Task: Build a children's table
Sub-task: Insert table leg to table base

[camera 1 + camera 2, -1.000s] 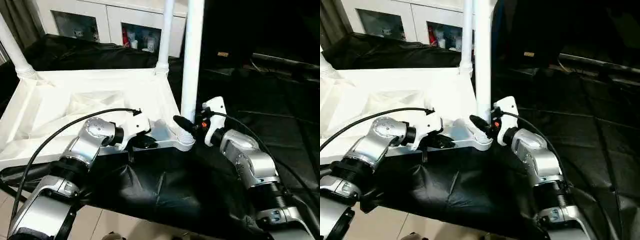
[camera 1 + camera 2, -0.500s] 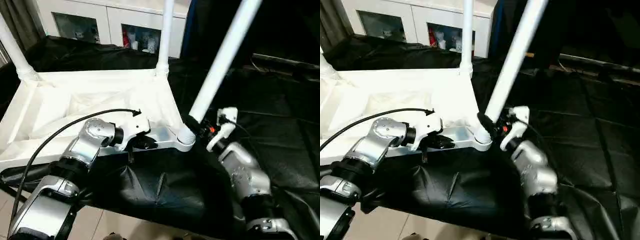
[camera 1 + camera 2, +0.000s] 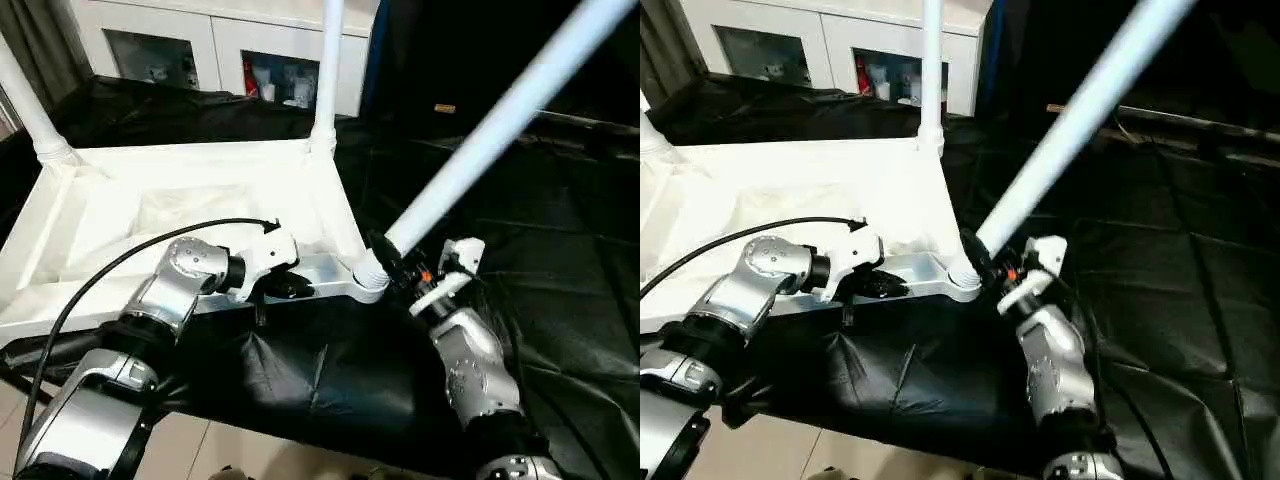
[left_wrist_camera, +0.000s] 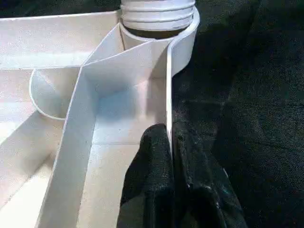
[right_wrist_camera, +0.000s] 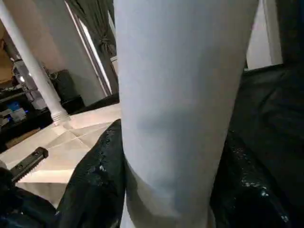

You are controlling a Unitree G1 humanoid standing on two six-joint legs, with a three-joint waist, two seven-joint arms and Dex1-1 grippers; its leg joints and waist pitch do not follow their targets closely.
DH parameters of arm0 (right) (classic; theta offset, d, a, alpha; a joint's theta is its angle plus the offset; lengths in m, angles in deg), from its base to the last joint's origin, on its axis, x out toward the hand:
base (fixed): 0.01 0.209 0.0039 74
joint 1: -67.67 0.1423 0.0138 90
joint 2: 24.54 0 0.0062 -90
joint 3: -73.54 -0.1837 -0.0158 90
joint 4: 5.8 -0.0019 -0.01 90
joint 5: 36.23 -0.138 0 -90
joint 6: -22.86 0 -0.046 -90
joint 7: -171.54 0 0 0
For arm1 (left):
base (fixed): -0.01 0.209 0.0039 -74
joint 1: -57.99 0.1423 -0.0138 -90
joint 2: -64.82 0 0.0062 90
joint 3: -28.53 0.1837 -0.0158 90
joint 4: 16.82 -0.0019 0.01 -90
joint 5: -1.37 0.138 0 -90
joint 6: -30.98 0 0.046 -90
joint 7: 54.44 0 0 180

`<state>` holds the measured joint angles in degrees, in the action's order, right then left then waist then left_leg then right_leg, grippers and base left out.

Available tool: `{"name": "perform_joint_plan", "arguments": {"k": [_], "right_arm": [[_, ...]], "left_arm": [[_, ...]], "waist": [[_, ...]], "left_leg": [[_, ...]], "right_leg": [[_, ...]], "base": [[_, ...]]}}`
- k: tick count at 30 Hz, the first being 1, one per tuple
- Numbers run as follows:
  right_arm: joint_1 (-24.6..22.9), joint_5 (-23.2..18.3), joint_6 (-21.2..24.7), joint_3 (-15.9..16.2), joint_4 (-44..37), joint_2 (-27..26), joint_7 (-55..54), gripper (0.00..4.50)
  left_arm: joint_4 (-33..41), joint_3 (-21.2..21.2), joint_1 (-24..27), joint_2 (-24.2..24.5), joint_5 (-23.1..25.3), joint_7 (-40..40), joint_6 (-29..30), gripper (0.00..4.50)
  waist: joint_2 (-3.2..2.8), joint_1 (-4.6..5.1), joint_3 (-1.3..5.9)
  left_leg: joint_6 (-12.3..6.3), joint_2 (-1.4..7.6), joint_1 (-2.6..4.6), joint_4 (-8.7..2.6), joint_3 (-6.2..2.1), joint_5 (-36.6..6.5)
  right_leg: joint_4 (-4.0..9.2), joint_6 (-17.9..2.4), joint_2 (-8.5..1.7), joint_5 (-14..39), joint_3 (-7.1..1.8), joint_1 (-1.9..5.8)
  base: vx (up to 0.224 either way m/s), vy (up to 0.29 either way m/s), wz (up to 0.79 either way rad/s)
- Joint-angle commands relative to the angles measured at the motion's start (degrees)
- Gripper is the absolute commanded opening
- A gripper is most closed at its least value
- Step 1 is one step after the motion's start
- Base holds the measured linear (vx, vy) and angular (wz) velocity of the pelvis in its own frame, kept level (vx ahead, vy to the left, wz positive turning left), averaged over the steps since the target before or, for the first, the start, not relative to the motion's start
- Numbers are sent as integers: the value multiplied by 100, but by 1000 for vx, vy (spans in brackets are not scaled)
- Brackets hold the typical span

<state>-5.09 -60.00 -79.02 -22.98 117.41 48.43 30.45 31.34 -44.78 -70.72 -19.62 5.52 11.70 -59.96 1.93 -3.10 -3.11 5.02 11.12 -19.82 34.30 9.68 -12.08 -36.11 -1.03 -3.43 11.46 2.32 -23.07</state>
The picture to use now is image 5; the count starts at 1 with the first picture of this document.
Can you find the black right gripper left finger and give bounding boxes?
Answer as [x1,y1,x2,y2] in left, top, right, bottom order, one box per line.
[57,118,127,228]

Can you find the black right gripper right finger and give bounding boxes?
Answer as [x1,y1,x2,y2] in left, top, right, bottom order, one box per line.
[210,129,294,228]

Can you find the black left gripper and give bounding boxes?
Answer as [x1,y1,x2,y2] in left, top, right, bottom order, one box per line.
[0,146,50,190]

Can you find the white plastic table leg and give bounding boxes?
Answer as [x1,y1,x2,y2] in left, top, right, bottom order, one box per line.
[113,0,260,228]
[0,2,72,126]

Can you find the black low media shelf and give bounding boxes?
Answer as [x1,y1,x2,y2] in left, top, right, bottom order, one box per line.
[0,87,54,152]

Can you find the black mat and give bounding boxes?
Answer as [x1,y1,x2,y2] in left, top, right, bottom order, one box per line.
[0,64,304,228]

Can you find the black floor box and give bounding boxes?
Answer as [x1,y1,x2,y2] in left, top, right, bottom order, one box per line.
[49,69,85,114]

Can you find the grey curtain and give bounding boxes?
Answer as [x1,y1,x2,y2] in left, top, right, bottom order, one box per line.
[73,0,119,95]

